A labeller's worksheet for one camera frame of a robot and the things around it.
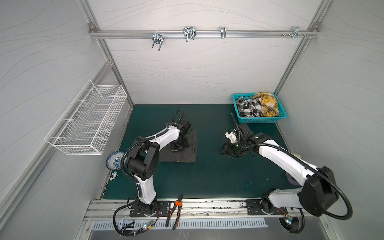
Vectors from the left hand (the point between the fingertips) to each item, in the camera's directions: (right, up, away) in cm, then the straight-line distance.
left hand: (184, 147), depth 92 cm
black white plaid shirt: (+46, +25, +13) cm, 54 cm away
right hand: (+23, +1, -11) cm, 25 cm away
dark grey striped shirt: (+2, -4, -4) cm, 6 cm away
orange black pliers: (-2, -25, -17) cm, 30 cm away
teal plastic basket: (+58, +17, +12) cm, 62 cm away
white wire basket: (-44, +14, -24) cm, 52 cm away
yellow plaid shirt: (+61, +26, +14) cm, 68 cm away
